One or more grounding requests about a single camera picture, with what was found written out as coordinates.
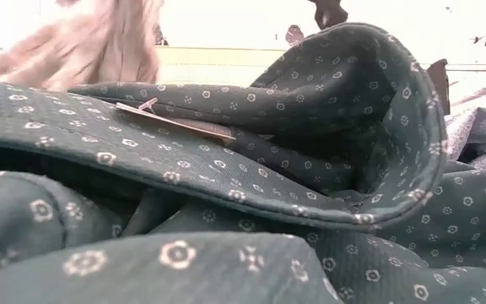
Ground grey geometric-print shirt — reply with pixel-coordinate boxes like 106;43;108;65
444;105;486;170

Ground green floral-print shirt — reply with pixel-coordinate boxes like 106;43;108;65
0;21;486;304

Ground brown cardboard hang tag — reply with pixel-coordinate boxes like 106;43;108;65
115;97;236;141

